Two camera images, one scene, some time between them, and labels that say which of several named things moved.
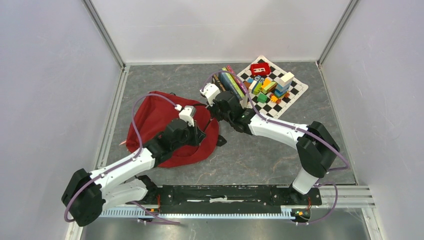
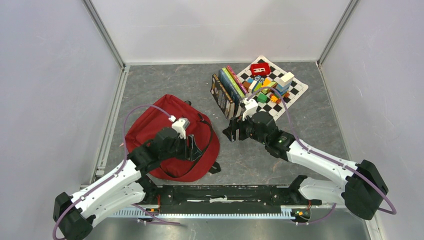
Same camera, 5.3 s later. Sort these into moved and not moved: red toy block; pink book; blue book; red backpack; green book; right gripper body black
Moved: right gripper body black; red backpack
Not moved: pink book; red toy block; blue book; green book
